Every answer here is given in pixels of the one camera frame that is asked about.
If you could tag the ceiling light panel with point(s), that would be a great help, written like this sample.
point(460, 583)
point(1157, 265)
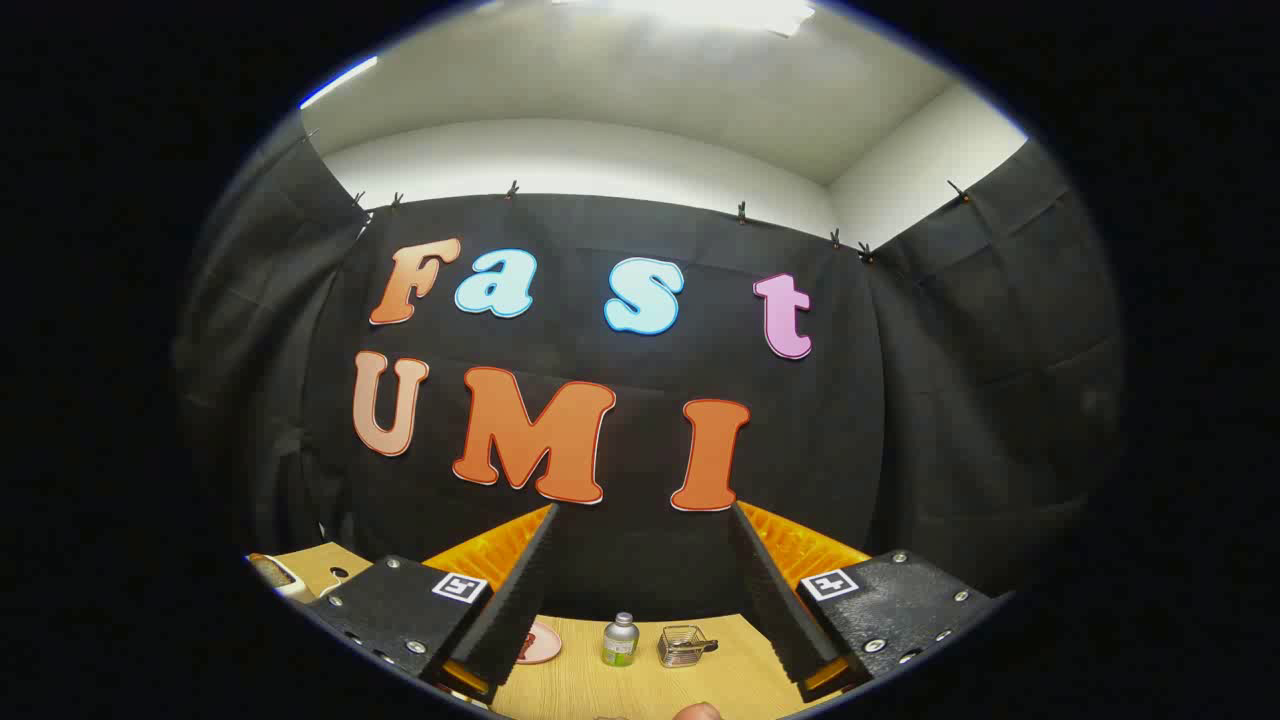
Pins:
point(700, 12)

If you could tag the silver bottle with green label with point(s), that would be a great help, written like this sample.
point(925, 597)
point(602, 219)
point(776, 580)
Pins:
point(620, 645)

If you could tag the row of small cloth clips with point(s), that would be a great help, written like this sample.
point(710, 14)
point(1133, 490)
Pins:
point(512, 189)

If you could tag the pink round plate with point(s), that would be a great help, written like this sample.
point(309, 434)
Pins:
point(543, 646)

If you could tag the cream toaster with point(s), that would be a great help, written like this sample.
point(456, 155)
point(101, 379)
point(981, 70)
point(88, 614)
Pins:
point(278, 575)

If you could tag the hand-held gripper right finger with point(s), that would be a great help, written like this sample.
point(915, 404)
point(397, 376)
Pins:
point(770, 590)

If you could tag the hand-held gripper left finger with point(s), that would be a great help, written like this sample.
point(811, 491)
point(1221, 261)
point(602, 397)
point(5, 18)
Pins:
point(520, 590)

